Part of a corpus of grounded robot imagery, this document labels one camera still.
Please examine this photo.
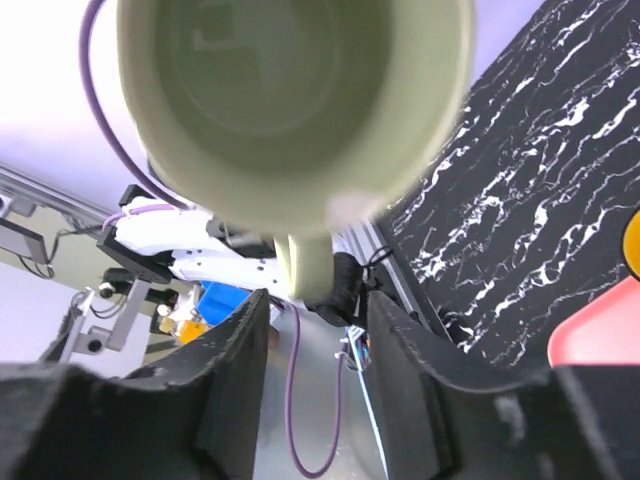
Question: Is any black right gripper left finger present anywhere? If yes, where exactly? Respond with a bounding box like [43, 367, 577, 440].
[1, 290, 270, 479]

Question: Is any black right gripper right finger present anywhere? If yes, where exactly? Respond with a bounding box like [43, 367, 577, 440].
[367, 291, 639, 479]

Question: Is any yellow glass mug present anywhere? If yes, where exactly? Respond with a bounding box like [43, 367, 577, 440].
[621, 209, 640, 281]

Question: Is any light green ceramic mug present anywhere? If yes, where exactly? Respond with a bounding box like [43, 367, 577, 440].
[116, 0, 476, 302]

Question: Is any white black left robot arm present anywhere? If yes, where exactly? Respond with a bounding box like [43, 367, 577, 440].
[97, 185, 291, 302]

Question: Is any pink plastic tray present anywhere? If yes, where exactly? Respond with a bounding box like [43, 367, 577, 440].
[547, 277, 639, 367]

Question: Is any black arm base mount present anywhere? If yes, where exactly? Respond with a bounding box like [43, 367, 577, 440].
[305, 245, 393, 329]

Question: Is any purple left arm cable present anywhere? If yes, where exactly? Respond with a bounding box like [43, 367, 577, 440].
[78, 0, 346, 476]

